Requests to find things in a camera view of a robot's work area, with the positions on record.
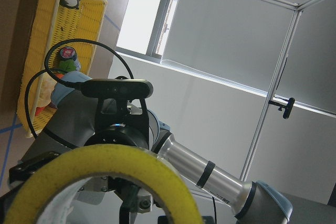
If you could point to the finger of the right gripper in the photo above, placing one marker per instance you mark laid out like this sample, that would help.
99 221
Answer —
24 170

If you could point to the yellow tape roll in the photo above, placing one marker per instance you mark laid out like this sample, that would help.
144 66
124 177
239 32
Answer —
131 163

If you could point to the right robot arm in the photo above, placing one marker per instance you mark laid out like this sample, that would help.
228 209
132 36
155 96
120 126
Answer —
103 138

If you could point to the yellow woven basket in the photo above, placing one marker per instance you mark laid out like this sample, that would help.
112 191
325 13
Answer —
54 23

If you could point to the toy croissant bread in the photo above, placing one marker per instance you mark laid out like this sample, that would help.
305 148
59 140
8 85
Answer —
47 87

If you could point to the orange toy carrot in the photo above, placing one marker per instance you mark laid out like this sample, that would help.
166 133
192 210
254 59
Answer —
65 67

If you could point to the toy panda figure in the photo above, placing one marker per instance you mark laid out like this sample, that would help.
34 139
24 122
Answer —
70 4

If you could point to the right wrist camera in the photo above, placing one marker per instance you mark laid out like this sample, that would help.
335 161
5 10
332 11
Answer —
128 89

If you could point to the black side camera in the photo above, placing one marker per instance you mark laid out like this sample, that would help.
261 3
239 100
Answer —
287 108

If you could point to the aluminium frame post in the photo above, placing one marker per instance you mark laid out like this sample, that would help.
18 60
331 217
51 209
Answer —
297 12

